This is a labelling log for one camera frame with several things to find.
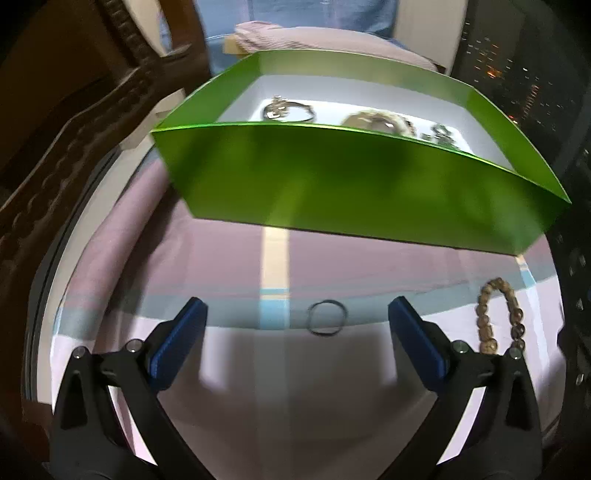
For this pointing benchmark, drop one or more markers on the glass window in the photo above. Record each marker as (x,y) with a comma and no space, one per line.
(508,46)

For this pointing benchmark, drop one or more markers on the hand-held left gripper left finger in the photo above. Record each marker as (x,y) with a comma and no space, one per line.
(178,341)

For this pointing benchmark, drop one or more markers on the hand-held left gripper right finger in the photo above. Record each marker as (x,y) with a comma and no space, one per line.
(415,337)

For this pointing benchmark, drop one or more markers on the blue plaid cloth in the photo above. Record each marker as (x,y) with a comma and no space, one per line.
(300,11)

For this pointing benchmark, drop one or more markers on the green cardboard box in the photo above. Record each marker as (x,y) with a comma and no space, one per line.
(346,184)

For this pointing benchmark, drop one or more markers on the carved wooden chair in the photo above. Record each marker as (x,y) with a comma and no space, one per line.
(69,138)

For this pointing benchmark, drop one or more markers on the pink plaid tablecloth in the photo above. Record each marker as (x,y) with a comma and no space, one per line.
(369,277)

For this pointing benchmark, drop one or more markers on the folded pink cloth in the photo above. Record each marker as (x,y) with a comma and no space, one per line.
(323,39)

